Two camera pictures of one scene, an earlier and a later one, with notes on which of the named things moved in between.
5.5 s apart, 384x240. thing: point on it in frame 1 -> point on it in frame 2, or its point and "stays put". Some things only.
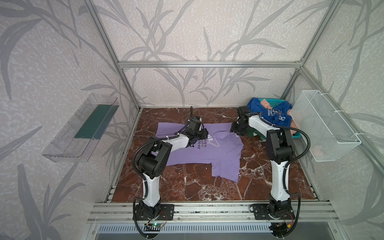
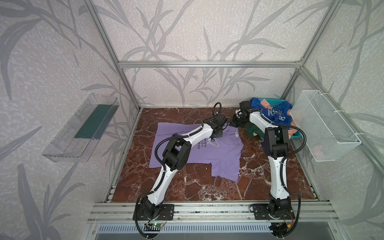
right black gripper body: x=236 y=127 -> x=238 y=117
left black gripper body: x=202 y=133 -> x=220 y=119
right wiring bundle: x=282 y=229 stays put
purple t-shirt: x=222 y=150 stays put
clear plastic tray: x=77 y=138 stays put
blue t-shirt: x=277 y=115 stays put
